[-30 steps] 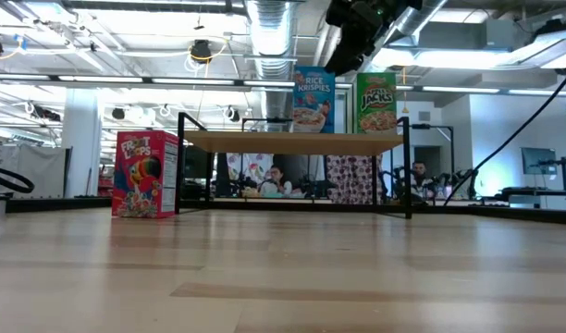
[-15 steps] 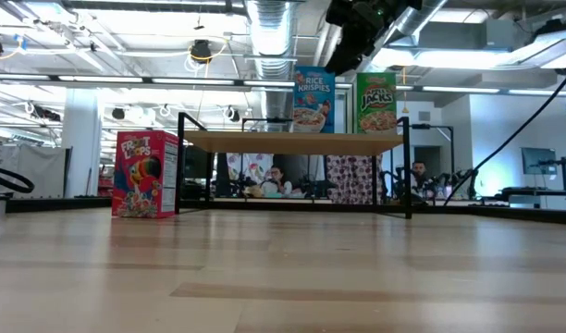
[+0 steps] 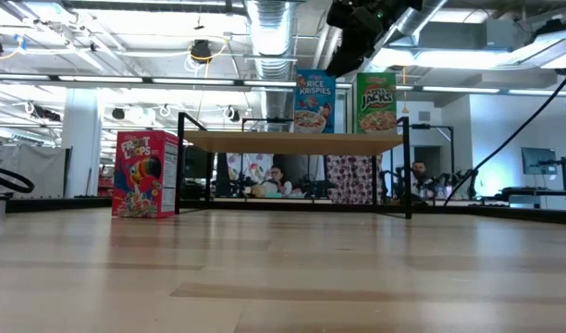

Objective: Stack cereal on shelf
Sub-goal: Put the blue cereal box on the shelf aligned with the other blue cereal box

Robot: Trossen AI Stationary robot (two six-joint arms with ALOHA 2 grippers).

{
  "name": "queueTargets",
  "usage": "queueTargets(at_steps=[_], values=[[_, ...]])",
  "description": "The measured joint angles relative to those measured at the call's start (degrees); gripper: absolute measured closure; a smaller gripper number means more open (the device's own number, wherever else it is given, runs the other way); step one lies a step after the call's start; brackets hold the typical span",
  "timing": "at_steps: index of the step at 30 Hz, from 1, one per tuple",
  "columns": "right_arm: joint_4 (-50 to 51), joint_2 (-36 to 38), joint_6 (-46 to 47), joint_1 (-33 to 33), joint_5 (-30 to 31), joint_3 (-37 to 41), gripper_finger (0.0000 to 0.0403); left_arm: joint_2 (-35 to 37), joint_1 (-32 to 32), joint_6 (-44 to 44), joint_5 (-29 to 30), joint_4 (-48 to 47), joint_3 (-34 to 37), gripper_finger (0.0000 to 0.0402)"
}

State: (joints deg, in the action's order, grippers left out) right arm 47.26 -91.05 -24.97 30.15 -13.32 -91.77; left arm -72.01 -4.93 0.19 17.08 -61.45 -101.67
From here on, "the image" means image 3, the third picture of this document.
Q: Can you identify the black ceiling device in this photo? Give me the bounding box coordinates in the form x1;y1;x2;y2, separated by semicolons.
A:
190;39;214;65

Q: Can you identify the person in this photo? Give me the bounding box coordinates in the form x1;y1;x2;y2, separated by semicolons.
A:
259;165;293;198
410;160;432;200

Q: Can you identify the purple patterned cloth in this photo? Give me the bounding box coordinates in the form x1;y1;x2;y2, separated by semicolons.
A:
326;154;385;205

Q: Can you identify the blue Rice Krispies cereal box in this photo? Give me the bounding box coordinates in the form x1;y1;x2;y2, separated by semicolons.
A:
293;68;337;135

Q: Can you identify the floral patterned cloth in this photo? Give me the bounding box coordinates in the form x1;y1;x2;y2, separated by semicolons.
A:
226;152;275;184

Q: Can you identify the green Apple Jacks cereal box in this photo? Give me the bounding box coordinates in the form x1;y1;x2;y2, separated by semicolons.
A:
355;72;399;135

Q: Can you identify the white pillar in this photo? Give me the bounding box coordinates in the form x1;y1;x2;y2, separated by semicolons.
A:
63;87;104;200

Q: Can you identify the plush toy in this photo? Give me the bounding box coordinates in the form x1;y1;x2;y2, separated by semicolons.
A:
243;183;270;199

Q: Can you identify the computer monitor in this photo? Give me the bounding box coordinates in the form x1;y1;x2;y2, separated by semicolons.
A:
521;146;558;176

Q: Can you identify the thin black cable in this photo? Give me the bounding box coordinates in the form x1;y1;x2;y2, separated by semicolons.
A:
443;64;566;207

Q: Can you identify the wooden shelf black metal frame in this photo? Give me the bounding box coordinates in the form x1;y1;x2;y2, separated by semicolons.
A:
174;111;413;221

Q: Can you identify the thick black cable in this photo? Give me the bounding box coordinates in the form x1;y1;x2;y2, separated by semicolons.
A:
0;165;35;194

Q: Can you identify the white fabric screen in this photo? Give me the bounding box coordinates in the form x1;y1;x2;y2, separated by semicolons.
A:
0;145;71;200

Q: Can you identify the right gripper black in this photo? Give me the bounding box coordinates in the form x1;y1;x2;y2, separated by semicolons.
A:
326;0;423;78

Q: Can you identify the red Froot Loops cereal box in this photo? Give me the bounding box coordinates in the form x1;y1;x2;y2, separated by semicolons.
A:
111;129;180;219

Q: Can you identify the silver ventilation duct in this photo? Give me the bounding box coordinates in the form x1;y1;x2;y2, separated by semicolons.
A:
245;0;298;135

